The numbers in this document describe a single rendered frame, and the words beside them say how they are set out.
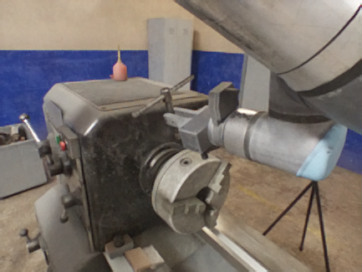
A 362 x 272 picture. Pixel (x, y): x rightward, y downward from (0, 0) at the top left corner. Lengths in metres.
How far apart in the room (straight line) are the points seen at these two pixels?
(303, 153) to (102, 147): 0.52
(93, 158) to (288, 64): 0.60
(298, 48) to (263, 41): 0.02
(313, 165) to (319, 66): 0.20
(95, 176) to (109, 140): 0.11
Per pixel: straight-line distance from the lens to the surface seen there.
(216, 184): 0.70
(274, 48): 0.18
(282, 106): 0.35
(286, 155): 0.37
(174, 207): 0.63
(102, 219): 0.83
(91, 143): 0.69
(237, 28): 0.18
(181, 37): 4.32
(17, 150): 2.75
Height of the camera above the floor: 1.52
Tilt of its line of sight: 22 degrees down
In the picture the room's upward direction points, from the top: 2 degrees clockwise
